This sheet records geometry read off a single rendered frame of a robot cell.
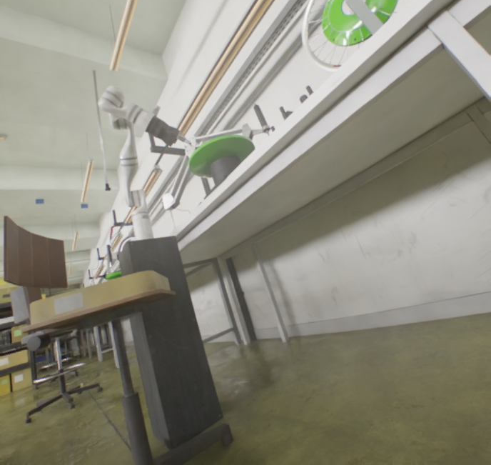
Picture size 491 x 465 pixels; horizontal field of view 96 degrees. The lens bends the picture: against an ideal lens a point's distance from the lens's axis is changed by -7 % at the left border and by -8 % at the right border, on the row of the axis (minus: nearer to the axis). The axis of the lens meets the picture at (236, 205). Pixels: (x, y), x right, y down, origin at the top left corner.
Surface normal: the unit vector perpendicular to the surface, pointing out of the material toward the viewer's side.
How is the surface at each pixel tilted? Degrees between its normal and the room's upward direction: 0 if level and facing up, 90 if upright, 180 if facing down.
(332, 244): 90
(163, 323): 90
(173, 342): 90
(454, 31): 90
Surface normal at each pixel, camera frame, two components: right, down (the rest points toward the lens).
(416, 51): -0.77, 0.04
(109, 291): 0.11, -0.37
